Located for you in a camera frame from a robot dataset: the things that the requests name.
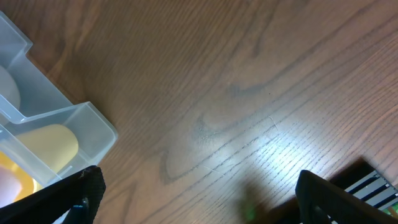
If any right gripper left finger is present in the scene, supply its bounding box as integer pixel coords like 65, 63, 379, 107
1, 166, 106, 223

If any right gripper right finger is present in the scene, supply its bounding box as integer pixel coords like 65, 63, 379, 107
295, 170, 397, 224

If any yellow plastic cup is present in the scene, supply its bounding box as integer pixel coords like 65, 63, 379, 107
0, 124, 80, 203

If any pink plastic cup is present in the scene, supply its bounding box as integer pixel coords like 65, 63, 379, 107
0, 167, 22, 207

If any clear plastic storage container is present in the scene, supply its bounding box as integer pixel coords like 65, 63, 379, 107
1, 14, 118, 189

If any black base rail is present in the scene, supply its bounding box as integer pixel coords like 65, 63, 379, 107
330, 158, 397, 219

